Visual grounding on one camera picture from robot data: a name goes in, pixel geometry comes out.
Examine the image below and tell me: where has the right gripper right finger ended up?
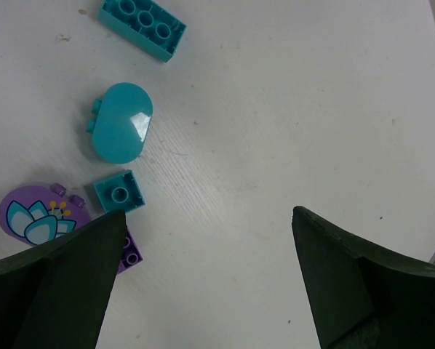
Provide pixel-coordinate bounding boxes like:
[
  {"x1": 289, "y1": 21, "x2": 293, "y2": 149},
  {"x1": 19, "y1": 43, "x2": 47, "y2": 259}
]
[{"x1": 292, "y1": 206, "x2": 435, "y2": 348}]

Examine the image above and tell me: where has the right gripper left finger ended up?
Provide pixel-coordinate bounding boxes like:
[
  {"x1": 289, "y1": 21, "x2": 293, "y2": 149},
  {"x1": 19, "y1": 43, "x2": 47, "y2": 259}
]
[{"x1": 0, "y1": 210, "x2": 127, "y2": 348}]

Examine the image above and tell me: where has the lilac oval paw lego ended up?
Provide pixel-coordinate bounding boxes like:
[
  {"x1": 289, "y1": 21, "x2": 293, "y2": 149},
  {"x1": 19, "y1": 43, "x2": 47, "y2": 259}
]
[{"x1": 0, "y1": 182, "x2": 92, "y2": 246}]

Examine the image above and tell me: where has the purple lego brick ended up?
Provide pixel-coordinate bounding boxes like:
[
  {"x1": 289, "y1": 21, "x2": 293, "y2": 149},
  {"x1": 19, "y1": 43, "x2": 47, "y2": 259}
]
[{"x1": 117, "y1": 231, "x2": 143, "y2": 274}]

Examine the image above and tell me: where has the small teal square lego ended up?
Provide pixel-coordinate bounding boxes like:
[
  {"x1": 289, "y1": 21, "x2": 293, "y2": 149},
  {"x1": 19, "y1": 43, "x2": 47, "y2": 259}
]
[{"x1": 92, "y1": 170, "x2": 145, "y2": 213}]

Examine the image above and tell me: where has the teal rounded lego brick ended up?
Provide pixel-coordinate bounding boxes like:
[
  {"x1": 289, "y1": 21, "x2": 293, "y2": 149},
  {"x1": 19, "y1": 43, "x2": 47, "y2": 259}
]
[{"x1": 86, "y1": 82, "x2": 153, "y2": 164}]

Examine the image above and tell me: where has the teal long lego plate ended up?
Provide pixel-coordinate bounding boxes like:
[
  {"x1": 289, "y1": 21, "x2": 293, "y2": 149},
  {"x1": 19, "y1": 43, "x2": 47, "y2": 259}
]
[{"x1": 97, "y1": 0, "x2": 186, "y2": 63}]

